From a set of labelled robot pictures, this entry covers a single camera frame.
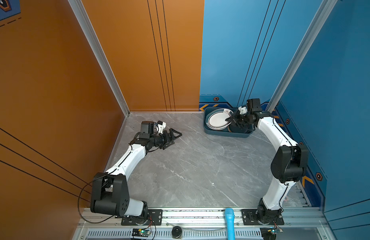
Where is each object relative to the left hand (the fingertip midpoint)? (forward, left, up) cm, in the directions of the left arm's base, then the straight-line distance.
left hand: (178, 137), depth 82 cm
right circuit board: (-41, -47, -18) cm, 65 cm away
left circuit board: (-42, +16, -20) cm, 49 cm away
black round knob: (-42, -2, -9) cm, 43 cm away
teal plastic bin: (+16, -29, -17) cm, 38 cm away
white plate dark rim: (+17, -23, -4) cm, 29 cm away
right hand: (+12, -27, +2) cm, 30 cm away
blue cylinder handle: (-38, -26, -16) cm, 49 cm away
